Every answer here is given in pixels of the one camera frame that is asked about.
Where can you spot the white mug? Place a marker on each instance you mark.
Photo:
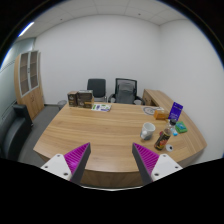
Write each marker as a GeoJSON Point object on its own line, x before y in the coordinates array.
{"type": "Point", "coordinates": [147, 129]}

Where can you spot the wooden side desk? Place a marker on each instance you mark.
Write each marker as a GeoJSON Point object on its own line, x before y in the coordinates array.
{"type": "Point", "coordinates": [156, 96]}

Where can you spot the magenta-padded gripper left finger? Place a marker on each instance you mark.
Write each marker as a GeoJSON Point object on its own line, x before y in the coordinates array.
{"type": "Point", "coordinates": [77, 159]}

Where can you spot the large dark brown box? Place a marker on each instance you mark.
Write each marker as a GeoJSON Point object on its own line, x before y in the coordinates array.
{"type": "Point", "coordinates": [85, 98]}

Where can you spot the grey waste bin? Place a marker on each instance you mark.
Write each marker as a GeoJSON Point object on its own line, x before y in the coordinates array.
{"type": "Point", "coordinates": [62, 104]}

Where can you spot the orange box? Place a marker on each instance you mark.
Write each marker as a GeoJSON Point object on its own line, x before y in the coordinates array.
{"type": "Point", "coordinates": [161, 114]}

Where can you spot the round grey disc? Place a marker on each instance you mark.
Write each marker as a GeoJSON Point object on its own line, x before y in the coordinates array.
{"type": "Point", "coordinates": [148, 110]}

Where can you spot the small dark brown box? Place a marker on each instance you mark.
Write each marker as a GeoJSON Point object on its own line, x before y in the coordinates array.
{"type": "Point", "coordinates": [72, 98]}

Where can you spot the black office chair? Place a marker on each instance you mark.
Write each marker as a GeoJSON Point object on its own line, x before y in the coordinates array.
{"type": "Point", "coordinates": [96, 87]}

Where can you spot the green folded cloth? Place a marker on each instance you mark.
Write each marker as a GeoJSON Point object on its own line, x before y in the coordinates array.
{"type": "Point", "coordinates": [181, 127]}

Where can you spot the purple standing sign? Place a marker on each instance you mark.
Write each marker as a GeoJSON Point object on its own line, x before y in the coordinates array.
{"type": "Point", "coordinates": [175, 111]}

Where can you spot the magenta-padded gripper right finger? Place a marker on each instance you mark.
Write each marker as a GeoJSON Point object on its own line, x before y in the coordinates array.
{"type": "Point", "coordinates": [146, 158]}

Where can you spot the clear black-capped drink bottle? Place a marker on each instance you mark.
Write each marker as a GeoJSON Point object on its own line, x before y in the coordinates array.
{"type": "Point", "coordinates": [163, 138]}

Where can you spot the white and green leaflet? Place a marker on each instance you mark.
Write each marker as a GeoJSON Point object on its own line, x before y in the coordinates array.
{"type": "Point", "coordinates": [101, 107]}

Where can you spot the black leather sofa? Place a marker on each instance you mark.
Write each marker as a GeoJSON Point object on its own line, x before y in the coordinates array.
{"type": "Point", "coordinates": [13, 130]}

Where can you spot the wooden cabinet with glass doors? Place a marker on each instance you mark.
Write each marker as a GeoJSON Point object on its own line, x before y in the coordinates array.
{"type": "Point", "coordinates": [30, 83]}

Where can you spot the grey mesh-back office chair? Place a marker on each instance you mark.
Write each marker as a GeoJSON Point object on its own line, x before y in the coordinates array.
{"type": "Point", "coordinates": [125, 90]}

